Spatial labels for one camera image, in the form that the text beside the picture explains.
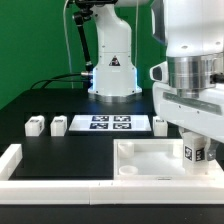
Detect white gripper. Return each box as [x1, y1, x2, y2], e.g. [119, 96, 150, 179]
[149, 62, 224, 161]

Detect white square table top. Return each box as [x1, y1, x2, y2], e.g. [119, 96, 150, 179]
[114, 139, 224, 180]

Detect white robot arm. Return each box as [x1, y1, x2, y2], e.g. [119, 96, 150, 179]
[89, 0, 224, 159]

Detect white U-shaped obstacle fence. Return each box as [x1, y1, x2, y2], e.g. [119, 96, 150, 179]
[0, 144, 224, 205]

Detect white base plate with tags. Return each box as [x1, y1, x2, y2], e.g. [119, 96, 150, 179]
[69, 115, 151, 132]

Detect black cables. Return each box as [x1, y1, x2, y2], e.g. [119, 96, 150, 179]
[29, 73, 93, 91]

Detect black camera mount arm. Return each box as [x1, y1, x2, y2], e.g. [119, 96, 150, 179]
[73, 0, 118, 72]

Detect white cable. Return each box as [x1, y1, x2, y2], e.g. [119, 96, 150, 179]
[62, 0, 75, 90]

